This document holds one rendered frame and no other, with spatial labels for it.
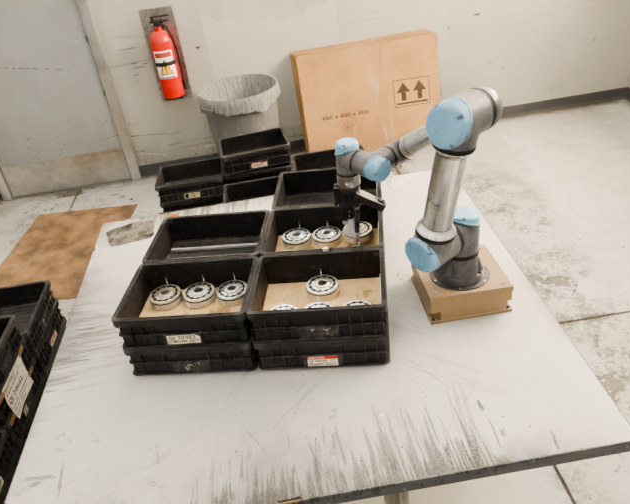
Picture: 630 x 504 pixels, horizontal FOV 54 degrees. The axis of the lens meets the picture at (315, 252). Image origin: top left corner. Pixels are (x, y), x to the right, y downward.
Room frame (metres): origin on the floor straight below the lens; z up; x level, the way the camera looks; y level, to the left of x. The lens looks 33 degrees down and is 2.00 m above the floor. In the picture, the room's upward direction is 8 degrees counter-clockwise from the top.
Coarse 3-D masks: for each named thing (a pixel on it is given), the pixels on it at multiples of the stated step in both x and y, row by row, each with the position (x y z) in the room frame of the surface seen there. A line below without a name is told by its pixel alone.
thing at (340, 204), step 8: (336, 184) 1.82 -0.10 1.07; (336, 192) 1.81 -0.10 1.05; (344, 192) 1.78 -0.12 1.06; (352, 192) 1.77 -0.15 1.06; (336, 200) 1.81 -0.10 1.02; (344, 200) 1.80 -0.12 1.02; (352, 200) 1.79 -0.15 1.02; (336, 208) 1.78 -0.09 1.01; (344, 208) 1.78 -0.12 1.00; (352, 208) 1.78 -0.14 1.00; (336, 216) 1.78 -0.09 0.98; (344, 216) 1.78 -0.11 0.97; (352, 216) 1.78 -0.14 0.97
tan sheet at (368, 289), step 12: (276, 288) 1.63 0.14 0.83; (288, 288) 1.62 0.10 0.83; (300, 288) 1.61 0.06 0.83; (348, 288) 1.57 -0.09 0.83; (360, 288) 1.57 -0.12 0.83; (372, 288) 1.56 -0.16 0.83; (276, 300) 1.57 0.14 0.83; (288, 300) 1.56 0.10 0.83; (300, 300) 1.55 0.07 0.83; (312, 300) 1.54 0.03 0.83; (336, 300) 1.52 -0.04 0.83; (348, 300) 1.51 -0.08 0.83; (372, 300) 1.50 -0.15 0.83
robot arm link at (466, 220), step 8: (456, 208) 1.64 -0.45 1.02; (464, 208) 1.64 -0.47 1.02; (456, 216) 1.58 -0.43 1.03; (464, 216) 1.57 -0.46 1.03; (472, 216) 1.57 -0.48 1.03; (456, 224) 1.56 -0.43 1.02; (464, 224) 1.55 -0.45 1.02; (472, 224) 1.56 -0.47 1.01; (480, 224) 1.59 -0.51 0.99; (464, 232) 1.54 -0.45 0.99; (472, 232) 1.56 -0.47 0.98; (464, 240) 1.53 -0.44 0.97; (472, 240) 1.55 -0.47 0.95; (464, 248) 1.54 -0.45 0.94; (472, 248) 1.56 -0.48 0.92; (456, 256) 1.56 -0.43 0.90; (464, 256) 1.55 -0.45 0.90
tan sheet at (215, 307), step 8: (216, 288) 1.68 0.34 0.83; (184, 304) 1.62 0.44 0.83; (216, 304) 1.59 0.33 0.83; (144, 312) 1.61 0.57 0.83; (152, 312) 1.60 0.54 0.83; (160, 312) 1.59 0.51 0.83; (168, 312) 1.59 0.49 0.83; (176, 312) 1.58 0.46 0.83; (184, 312) 1.58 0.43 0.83; (192, 312) 1.57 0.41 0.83; (200, 312) 1.56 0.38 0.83; (208, 312) 1.56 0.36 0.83; (216, 312) 1.55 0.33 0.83; (224, 312) 1.55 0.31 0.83
